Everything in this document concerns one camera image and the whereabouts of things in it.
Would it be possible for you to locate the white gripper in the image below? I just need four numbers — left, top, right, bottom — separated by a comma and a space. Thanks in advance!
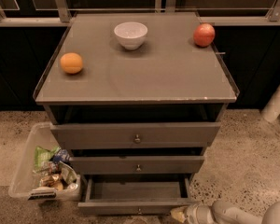
170, 203, 214, 224

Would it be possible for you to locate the grey bottom drawer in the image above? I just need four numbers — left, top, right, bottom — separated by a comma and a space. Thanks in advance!
77, 174, 195, 216

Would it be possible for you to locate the grey drawer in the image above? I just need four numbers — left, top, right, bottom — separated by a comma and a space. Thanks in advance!
77, 174, 195, 216
70, 156, 204, 175
50, 122, 220, 150

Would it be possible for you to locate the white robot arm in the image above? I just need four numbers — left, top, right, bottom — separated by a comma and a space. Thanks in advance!
170, 85, 280, 224

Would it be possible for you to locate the grey middle drawer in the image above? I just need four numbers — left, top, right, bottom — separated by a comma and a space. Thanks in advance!
70, 156, 204, 175

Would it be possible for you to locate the grey top drawer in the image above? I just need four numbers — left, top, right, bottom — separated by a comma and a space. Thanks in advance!
50, 122, 220, 150

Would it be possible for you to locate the grey drawer cabinet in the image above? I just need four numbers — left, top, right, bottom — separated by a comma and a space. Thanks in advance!
33, 11, 240, 147

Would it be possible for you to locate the white green snack bag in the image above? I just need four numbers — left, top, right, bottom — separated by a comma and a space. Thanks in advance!
59, 161, 77, 185

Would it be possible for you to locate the brown snack packet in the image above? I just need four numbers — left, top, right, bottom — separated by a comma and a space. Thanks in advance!
39, 174, 63, 190

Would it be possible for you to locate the blue snack packet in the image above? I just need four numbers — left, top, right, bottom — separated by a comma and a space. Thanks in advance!
52, 149, 70, 163

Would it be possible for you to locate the white barcode label packet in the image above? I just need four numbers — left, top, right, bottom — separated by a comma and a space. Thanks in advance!
29, 187, 57, 200

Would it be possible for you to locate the clear plastic bin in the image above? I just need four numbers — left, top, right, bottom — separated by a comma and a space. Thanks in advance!
8, 122, 81, 201

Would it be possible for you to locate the red apple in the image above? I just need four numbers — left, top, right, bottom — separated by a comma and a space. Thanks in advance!
193, 23, 216, 47

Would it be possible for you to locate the orange fruit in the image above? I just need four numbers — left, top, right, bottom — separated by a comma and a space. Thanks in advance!
60, 52, 83, 75

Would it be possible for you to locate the white ceramic bowl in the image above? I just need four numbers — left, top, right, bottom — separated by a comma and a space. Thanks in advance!
114, 21, 148, 50

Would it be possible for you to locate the metal railing frame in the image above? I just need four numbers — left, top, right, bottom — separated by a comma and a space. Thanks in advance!
0, 0, 280, 26

